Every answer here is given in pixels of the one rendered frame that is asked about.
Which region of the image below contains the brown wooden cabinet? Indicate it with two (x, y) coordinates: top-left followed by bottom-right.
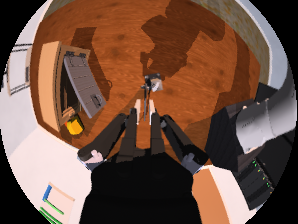
(38, 41), (107, 132)

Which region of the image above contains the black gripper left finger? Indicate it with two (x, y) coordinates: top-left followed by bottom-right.
(77, 99), (140, 178)

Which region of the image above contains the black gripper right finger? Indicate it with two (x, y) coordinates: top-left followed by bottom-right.
(149, 100), (209, 179)

